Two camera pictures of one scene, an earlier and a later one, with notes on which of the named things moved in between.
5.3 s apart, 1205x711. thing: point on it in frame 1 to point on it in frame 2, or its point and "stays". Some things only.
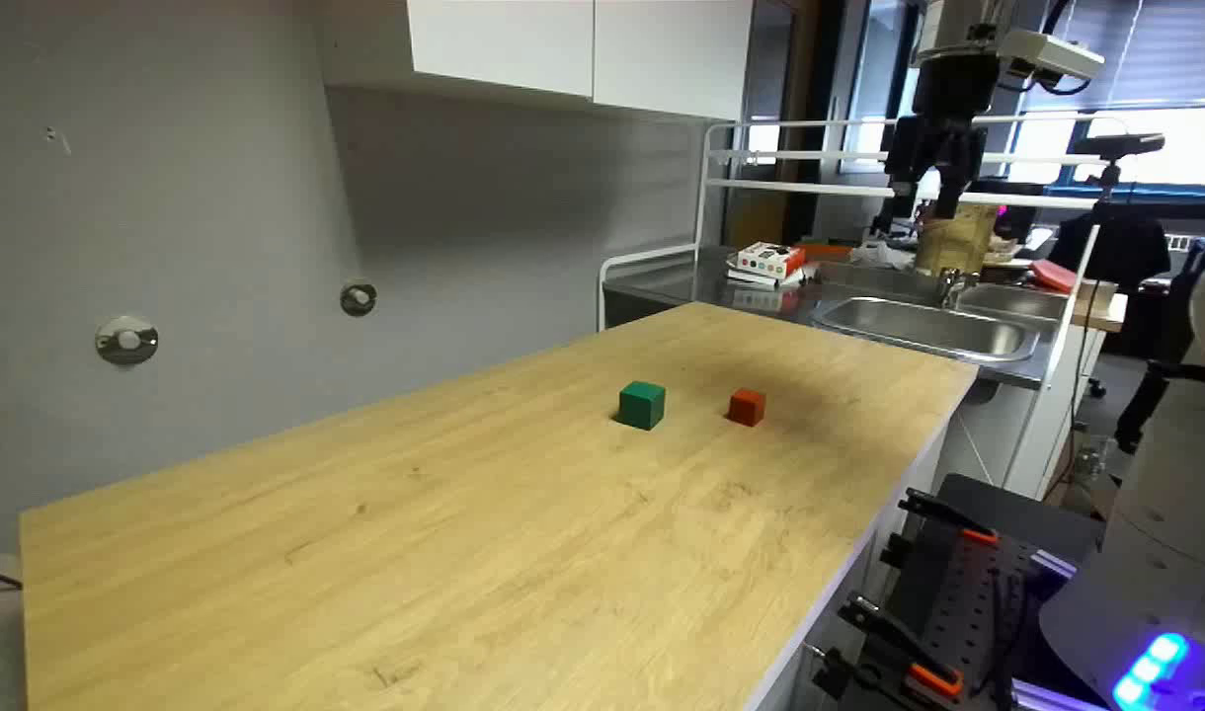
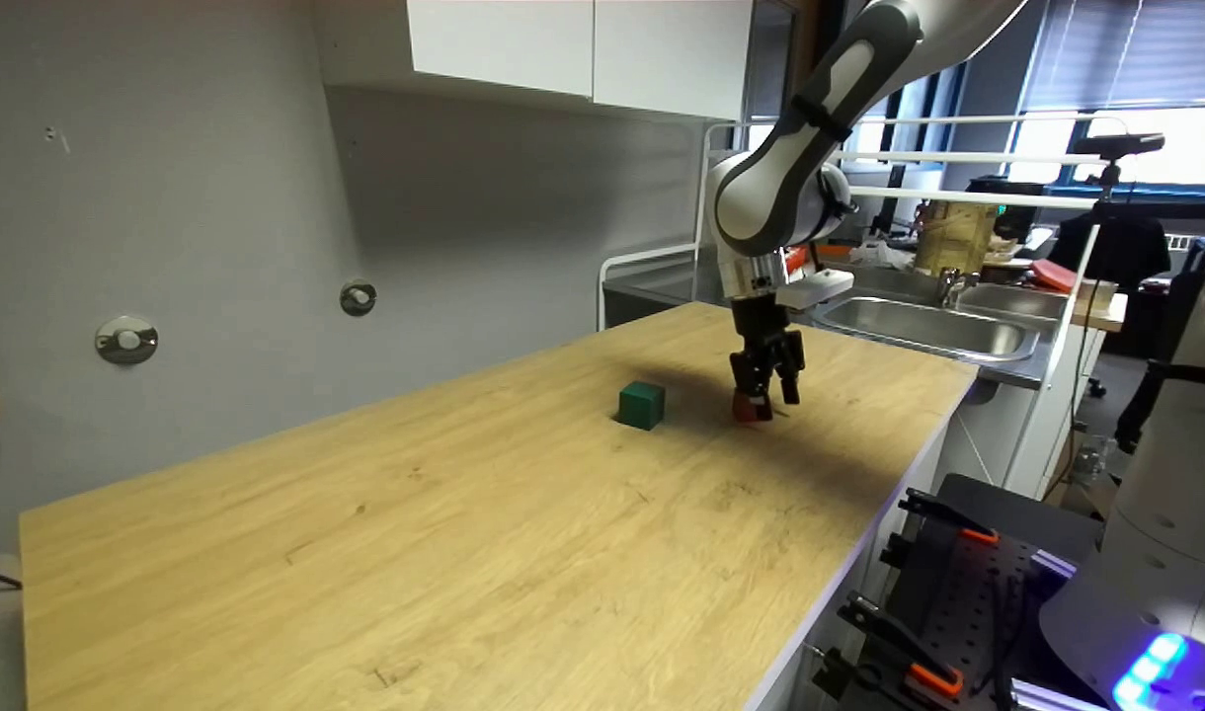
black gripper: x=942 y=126 to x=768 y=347
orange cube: x=743 y=403 stays
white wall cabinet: x=634 y=52 stays
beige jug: x=953 y=242 stays
